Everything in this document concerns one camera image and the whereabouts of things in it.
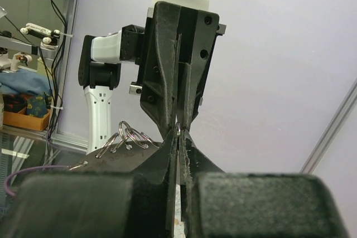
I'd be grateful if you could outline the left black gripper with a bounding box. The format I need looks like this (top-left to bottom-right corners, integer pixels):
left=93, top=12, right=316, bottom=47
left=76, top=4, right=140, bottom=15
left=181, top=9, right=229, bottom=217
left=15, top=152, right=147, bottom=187
left=120, top=1, right=226, bottom=138

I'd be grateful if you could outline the aluminium frame post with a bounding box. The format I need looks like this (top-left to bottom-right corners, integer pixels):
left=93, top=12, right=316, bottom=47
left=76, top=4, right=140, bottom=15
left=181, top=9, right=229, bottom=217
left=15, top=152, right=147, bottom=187
left=300, top=80, right=356, bottom=174

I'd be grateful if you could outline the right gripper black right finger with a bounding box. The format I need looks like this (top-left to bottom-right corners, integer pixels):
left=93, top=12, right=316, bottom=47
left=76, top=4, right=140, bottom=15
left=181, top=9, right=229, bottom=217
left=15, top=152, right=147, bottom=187
left=178, top=130, right=349, bottom=237

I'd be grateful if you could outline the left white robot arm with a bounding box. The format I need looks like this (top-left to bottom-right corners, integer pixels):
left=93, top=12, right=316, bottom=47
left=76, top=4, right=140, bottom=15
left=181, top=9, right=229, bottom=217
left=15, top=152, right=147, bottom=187
left=78, top=1, right=226, bottom=153

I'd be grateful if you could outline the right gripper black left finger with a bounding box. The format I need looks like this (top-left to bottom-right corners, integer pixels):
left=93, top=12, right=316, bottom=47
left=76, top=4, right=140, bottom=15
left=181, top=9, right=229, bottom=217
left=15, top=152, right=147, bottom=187
left=1, top=130, right=177, bottom=237

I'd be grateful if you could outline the large metal keyring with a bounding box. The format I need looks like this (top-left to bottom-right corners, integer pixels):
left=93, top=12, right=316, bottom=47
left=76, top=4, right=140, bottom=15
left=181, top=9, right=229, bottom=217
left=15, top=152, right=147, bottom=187
left=67, top=121, right=162, bottom=172

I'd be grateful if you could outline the blue cloth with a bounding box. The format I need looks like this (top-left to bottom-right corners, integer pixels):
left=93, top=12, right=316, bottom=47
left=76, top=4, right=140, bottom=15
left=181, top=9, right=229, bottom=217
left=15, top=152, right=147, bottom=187
left=1, top=69, right=51, bottom=95

